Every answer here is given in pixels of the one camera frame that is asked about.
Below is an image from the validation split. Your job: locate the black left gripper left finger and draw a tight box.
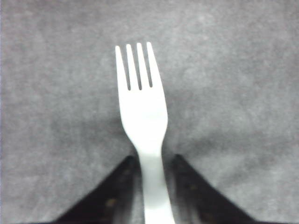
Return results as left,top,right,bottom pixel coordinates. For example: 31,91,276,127
55,156,135,224

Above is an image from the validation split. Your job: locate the white plastic fork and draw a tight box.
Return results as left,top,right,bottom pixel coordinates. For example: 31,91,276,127
115,42,175,224

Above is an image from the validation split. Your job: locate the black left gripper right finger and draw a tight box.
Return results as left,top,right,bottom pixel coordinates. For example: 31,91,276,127
172,154,255,224

